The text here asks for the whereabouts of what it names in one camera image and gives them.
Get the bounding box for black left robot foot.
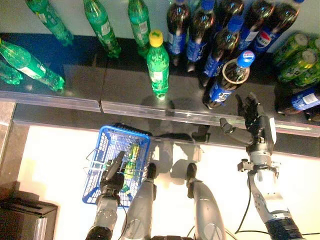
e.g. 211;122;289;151
146;162;158;181

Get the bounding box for grey left robot leg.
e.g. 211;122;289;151
121;178;157;240

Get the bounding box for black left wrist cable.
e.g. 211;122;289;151
116;198;130;238

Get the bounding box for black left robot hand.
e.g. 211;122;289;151
99;150;126;199

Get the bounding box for green soda bottle lying flat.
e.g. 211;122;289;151
119;183;132;197
123;142;141;180

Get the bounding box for blue plastic shopping basket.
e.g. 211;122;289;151
81;122;152;209

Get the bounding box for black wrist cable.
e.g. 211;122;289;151
116;198;130;238
234;178;320;237

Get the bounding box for clear plastic price rail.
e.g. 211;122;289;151
99;99;320;139
0;90;103;114
34;216;49;240

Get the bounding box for green soda can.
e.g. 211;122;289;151
277;48;320;85
272;32;310;67

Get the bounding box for black robot foot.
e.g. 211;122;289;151
146;162;158;181
186;162;198;181

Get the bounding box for black right robot foot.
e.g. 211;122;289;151
186;162;198;181

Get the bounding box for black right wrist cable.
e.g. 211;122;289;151
234;178;320;237

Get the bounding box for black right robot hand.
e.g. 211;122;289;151
219;91;278;152

